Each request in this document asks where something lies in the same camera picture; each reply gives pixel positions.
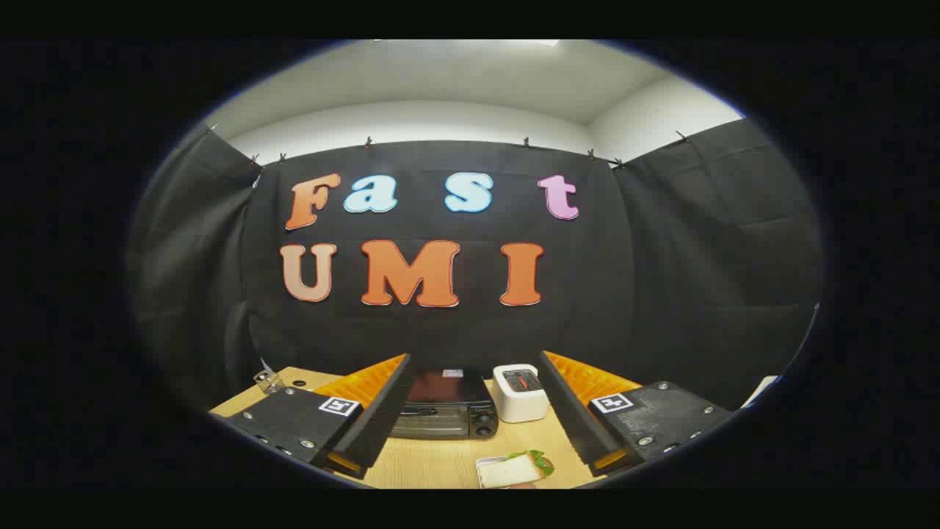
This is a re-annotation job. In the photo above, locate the black toaster oven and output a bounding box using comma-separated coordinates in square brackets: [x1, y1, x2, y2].
[389, 369, 500, 440]

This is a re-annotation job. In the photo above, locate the white bread toaster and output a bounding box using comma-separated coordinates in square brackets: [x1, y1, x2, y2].
[492, 363, 550, 424]

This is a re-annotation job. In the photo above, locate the white plastic tray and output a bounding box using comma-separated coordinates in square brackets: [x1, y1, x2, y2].
[475, 456, 546, 490]

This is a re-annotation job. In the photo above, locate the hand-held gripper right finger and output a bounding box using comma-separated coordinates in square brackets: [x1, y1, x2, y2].
[538, 350, 735, 477]

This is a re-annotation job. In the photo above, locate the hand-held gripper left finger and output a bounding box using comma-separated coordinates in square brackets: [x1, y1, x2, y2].
[228, 353, 413, 480]

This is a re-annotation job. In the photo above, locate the lettuce sandwich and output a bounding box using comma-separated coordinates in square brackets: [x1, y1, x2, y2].
[481, 450, 555, 489]

